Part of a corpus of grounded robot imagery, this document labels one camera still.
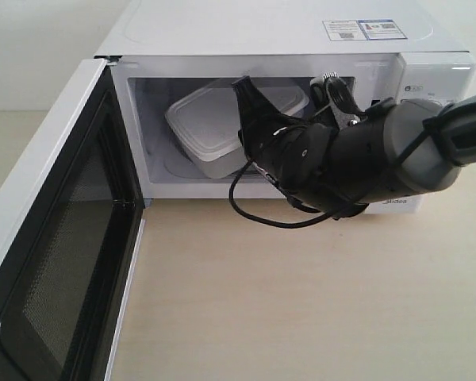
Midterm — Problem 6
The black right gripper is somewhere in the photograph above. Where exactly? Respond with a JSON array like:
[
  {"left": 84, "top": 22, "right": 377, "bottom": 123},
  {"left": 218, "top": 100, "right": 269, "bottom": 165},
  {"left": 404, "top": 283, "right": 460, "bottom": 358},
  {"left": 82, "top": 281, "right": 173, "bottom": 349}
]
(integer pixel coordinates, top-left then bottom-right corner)
[{"left": 232, "top": 76, "right": 365, "bottom": 218}]

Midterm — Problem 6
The white plastic lidded container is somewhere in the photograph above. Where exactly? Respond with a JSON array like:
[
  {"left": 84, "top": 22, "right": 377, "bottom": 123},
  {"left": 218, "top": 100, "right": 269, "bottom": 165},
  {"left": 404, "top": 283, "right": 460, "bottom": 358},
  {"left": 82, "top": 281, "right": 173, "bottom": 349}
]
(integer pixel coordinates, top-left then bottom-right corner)
[{"left": 164, "top": 79, "right": 309, "bottom": 180}]

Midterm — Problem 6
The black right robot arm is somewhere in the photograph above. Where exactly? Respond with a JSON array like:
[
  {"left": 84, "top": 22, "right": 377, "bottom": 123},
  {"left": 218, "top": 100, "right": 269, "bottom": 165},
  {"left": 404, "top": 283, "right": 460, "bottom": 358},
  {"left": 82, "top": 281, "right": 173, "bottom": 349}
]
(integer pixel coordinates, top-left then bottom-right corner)
[{"left": 232, "top": 74, "right": 476, "bottom": 224}]

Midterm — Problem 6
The white Midea microwave oven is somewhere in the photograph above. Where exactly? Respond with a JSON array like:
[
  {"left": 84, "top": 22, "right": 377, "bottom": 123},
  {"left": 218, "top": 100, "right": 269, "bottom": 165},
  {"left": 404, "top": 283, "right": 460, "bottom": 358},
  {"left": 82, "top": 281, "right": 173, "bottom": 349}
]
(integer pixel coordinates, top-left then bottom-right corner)
[{"left": 96, "top": 1, "right": 476, "bottom": 200}]

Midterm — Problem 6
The white blue warning sticker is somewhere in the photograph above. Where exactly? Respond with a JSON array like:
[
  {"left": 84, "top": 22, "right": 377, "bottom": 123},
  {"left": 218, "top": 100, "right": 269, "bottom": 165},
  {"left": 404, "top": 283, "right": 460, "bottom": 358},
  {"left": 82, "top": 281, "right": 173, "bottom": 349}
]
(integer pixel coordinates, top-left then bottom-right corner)
[{"left": 322, "top": 19, "right": 407, "bottom": 41}]

